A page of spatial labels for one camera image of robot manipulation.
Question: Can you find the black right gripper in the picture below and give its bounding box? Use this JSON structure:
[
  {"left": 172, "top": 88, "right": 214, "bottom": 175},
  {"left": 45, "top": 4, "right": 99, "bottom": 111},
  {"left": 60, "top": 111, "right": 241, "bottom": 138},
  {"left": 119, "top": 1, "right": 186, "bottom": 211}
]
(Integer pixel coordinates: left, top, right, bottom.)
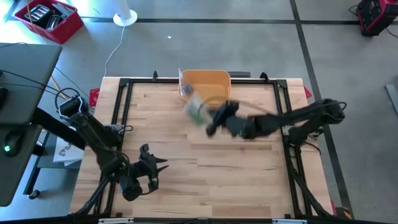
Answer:
[{"left": 202, "top": 100, "right": 261, "bottom": 140}]

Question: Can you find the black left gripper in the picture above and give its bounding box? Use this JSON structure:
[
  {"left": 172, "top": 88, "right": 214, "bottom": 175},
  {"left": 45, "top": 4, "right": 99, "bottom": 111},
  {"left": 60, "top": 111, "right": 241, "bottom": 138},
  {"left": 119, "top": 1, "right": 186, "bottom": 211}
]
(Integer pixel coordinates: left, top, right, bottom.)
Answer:
[{"left": 119, "top": 142, "right": 170, "bottom": 202}]

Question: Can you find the green elastic bandage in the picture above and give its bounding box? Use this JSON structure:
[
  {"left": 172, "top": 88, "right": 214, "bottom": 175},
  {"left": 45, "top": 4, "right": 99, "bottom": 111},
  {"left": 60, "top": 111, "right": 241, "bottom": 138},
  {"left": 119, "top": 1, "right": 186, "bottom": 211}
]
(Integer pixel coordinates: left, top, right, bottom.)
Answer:
[{"left": 186, "top": 102, "right": 208, "bottom": 124}]

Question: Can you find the yellow plastic bin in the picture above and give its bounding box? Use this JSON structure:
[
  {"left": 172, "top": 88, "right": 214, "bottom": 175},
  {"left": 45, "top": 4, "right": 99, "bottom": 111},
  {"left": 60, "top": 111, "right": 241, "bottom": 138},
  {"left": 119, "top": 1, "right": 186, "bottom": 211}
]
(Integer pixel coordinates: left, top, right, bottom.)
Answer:
[{"left": 177, "top": 68, "right": 233, "bottom": 109}]

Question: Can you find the white printed paper sheet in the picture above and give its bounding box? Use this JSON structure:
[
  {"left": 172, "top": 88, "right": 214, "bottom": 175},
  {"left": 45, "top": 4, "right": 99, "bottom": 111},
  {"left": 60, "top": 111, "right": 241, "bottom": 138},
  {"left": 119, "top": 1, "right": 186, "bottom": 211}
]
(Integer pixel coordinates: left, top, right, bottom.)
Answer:
[{"left": 52, "top": 125, "right": 87, "bottom": 167}]

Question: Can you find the black support beam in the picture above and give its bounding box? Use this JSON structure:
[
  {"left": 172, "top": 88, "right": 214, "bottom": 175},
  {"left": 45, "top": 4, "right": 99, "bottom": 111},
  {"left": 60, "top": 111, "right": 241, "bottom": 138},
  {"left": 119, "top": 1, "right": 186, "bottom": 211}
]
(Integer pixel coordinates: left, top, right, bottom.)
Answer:
[{"left": 30, "top": 107, "right": 88, "bottom": 151}]

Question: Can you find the white fan stand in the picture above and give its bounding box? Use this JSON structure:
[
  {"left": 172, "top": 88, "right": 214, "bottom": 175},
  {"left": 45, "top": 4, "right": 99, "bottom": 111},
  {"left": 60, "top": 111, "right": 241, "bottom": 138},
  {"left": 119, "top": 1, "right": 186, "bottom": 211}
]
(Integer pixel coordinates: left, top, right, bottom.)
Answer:
[{"left": 111, "top": 0, "right": 139, "bottom": 27}]

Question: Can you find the black computer mouse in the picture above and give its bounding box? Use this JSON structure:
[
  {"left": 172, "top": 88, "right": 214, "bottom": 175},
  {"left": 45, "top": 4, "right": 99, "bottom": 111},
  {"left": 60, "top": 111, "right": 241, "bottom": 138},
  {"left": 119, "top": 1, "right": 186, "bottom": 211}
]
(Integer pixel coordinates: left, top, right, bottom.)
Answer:
[{"left": 2, "top": 129, "right": 25, "bottom": 159}]

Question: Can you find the grey desk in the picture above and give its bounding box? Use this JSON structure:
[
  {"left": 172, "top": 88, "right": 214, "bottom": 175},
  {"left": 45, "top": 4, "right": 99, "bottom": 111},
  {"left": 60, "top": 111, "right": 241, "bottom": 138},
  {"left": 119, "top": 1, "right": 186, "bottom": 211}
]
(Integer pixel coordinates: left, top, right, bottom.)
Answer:
[{"left": 0, "top": 42, "right": 63, "bottom": 208}]

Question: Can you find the red plastic crate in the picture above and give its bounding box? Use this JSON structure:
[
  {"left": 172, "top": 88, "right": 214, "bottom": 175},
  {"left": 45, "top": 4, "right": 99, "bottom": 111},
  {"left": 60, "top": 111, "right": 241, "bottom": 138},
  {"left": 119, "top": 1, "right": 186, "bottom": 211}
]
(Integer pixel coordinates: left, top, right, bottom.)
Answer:
[{"left": 12, "top": 0, "right": 85, "bottom": 45}]

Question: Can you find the clear plastic container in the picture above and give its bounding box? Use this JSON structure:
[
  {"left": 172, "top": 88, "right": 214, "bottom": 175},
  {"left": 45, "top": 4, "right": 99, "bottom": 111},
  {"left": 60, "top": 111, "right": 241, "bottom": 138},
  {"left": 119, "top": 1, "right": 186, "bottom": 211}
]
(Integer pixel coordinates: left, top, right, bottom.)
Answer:
[{"left": 45, "top": 14, "right": 63, "bottom": 31}]

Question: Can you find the red and black equipment case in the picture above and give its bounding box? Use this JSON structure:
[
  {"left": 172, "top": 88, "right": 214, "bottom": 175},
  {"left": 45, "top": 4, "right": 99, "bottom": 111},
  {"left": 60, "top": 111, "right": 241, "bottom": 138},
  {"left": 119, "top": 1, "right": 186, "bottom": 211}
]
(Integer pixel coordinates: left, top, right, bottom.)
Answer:
[{"left": 356, "top": 0, "right": 398, "bottom": 37}]

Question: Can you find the black battery pack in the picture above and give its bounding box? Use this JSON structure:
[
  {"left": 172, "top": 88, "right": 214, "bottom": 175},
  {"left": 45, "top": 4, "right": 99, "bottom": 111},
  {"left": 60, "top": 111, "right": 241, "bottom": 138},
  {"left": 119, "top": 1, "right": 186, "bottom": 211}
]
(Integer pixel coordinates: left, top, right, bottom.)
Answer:
[{"left": 24, "top": 4, "right": 52, "bottom": 25}]

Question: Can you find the white power cable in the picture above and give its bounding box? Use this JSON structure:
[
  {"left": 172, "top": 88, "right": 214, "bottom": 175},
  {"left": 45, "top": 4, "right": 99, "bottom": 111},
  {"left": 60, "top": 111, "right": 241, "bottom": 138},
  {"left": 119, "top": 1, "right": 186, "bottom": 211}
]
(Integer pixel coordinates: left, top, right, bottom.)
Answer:
[{"left": 103, "top": 25, "right": 126, "bottom": 77}]

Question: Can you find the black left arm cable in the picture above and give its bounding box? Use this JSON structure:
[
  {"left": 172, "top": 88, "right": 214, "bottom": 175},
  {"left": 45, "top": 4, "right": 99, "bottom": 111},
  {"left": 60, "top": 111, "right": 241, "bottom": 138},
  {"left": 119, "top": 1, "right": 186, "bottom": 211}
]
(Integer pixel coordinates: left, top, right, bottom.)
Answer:
[{"left": 54, "top": 87, "right": 161, "bottom": 197}]

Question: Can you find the yellow cable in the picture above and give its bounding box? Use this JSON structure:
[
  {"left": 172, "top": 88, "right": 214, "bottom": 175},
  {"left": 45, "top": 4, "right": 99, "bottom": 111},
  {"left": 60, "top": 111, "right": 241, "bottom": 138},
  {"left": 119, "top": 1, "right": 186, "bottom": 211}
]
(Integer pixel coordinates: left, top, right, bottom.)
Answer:
[{"left": 26, "top": 0, "right": 70, "bottom": 100}]

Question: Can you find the black desk cable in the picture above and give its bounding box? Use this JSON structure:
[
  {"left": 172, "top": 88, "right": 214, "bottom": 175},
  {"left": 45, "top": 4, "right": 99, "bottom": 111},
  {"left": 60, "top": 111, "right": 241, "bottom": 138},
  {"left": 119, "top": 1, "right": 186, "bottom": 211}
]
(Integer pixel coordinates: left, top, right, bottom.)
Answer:
[{"left": 0, "top": 70, "right": 96, "bottom": 113}]

